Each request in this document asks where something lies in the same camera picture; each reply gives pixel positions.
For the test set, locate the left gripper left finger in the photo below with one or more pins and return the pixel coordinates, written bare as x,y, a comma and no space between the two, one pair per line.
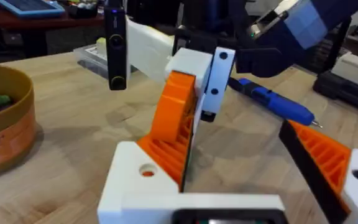
126,174

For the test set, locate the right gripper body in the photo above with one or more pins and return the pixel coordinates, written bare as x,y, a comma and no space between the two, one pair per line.
259,63

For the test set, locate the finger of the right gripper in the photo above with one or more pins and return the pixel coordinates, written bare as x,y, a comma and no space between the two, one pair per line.
221,74
176,105

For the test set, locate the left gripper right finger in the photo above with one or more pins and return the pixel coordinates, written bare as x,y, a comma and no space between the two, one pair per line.
328,158

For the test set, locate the blue electric screwdriver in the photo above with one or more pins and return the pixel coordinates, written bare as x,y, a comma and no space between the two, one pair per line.
278,104

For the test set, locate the black case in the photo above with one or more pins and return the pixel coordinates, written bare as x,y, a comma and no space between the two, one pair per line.
346,91

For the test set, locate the black upright flat plate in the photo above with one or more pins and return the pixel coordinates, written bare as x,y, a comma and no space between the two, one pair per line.
116,62

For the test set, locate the black stand leg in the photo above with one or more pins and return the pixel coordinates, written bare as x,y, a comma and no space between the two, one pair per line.
337,46

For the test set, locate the clear plastic box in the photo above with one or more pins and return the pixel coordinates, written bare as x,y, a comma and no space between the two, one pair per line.
89,57

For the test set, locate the brown and orange tub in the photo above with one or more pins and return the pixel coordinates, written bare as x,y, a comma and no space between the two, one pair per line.
8,130

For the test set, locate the brown wooden desk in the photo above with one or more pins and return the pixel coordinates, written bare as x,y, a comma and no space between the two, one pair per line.
42,22

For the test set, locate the blue framed tablet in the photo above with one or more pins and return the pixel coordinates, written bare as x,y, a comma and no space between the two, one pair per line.
30,7

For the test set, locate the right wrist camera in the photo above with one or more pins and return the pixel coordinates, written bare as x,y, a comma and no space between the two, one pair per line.
267,23

